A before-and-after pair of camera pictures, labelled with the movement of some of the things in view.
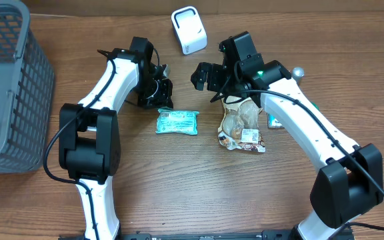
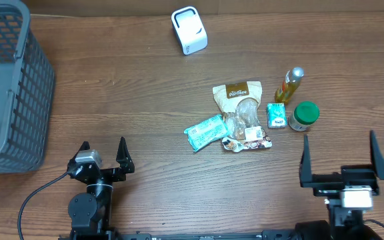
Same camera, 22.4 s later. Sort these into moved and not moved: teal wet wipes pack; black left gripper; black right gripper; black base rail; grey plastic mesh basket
Moved: black left gripper; black right gripper; teal wet wipes pack
Not moved: black base rail; grey plastic mesh basket
